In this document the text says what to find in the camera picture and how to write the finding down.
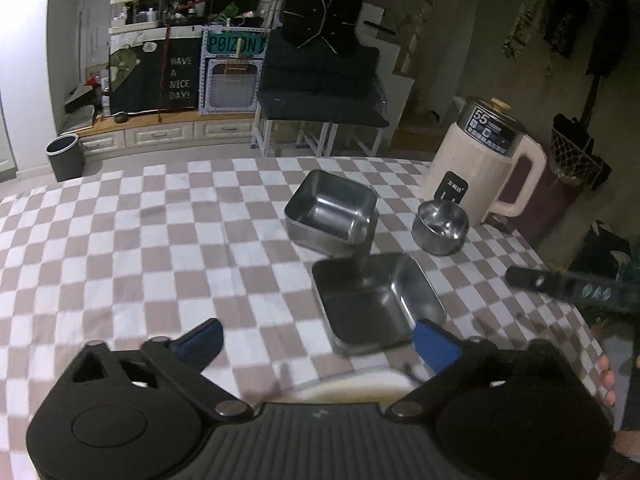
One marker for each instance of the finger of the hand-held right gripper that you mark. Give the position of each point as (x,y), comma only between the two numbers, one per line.
(530,280)

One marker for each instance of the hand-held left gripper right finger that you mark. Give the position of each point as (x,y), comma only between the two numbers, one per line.
(435,345)

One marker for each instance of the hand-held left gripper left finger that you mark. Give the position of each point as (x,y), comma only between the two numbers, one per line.
(200,344)

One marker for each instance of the rectangular steel tray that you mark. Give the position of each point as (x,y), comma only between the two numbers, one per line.
(370,300)

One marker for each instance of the round steel bowl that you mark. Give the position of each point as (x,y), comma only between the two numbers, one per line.
(440,225)

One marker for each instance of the square steel tray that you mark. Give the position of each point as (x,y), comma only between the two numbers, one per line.
(330,210)

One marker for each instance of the person's right hand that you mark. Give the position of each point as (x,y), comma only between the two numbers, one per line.
(607,380)

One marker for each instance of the black bag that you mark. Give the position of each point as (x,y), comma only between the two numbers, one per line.
(600,247)

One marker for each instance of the brown checkered tablecloth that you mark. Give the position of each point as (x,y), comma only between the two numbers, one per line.
(150,260)

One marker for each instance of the black tag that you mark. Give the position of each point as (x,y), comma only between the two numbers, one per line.
(451,187)

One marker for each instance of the cream electric kettle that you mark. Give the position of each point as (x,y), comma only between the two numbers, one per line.
(470,160)

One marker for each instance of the low white drawer cabinet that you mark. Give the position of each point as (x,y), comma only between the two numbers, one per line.
(160,135)

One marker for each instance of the grey trash bin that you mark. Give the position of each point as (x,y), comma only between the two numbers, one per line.
(65,157)

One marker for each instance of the dark oval object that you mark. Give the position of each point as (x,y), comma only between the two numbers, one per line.
(121,118)

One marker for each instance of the grey folded item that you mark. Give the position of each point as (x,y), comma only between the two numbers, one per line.
(80,105)

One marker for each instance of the clear-window storage box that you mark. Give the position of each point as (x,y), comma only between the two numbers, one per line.
(232,75)

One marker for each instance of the black lettered sign cloth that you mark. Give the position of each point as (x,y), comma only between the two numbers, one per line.
(150,75)

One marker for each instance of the black folded cushions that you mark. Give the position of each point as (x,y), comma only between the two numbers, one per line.
(320,85)

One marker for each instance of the white shelf organizer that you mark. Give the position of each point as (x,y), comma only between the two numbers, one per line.
(135,10)

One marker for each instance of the black jacket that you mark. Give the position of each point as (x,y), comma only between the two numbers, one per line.
(325,5)

